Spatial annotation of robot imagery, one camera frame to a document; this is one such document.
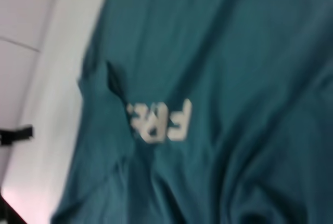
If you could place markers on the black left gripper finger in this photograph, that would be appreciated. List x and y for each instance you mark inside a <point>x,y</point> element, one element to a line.
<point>15,135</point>

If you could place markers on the teal t-shirt with FREE print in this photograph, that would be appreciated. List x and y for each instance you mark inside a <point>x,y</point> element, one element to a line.
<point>208,52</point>

